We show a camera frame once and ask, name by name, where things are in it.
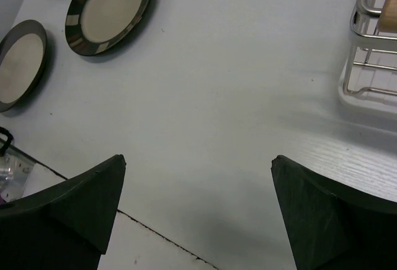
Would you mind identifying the striped dark rim plate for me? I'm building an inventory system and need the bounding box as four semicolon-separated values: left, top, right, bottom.
65;0;151;56

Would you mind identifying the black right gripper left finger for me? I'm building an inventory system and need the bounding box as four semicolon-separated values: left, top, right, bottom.
1;155;126;269

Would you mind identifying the plain dark rim plate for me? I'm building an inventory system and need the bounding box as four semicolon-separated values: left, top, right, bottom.
1;19;48;112

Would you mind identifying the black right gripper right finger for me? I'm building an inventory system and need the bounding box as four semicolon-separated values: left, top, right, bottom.
271;155;396;269

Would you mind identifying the metal wire dish rack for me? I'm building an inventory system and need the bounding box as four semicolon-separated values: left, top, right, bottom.
342;0;396;97

